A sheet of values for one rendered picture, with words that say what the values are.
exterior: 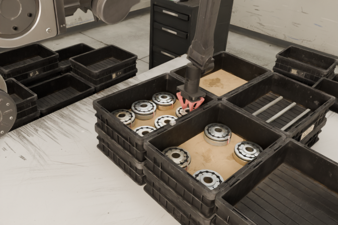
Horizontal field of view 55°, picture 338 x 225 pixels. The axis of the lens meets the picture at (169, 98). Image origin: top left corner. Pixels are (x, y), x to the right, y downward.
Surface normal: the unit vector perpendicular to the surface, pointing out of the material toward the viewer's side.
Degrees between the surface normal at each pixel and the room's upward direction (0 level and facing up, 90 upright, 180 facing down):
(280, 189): 0
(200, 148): 0
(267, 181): 0
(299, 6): 90
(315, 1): 90
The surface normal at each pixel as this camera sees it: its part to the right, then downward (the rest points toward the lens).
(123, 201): 0.05, -0.85
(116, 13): 0.71, 0.59
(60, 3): 0.75, 0.38
